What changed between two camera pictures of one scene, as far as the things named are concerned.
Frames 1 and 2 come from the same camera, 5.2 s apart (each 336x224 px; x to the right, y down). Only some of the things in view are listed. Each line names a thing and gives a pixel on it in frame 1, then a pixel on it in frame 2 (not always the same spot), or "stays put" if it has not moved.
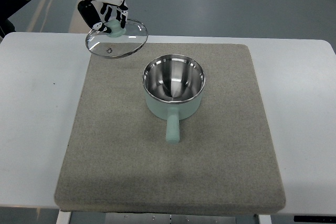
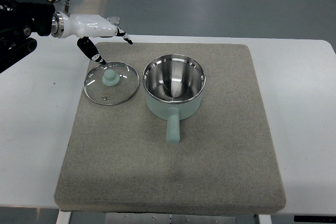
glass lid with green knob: x=121 y=42 -> x=113 y=83
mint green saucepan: x=172 y=85 stays put
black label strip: x=315 y=219 stays put
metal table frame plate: x=114 y=217 stays put
